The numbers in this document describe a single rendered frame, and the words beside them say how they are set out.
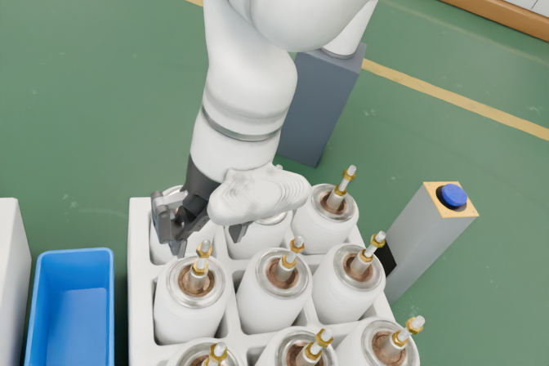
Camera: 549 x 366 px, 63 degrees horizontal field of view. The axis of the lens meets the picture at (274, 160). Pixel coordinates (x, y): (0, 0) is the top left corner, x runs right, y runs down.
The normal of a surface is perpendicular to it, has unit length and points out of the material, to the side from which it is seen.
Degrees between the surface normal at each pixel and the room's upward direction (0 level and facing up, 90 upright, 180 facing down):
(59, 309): 0
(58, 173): 0
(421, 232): 90
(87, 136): 0
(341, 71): 90
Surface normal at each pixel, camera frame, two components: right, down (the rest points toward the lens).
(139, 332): 0.25, -0.68
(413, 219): -0.94, -0.01
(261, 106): 0.20, 0.74
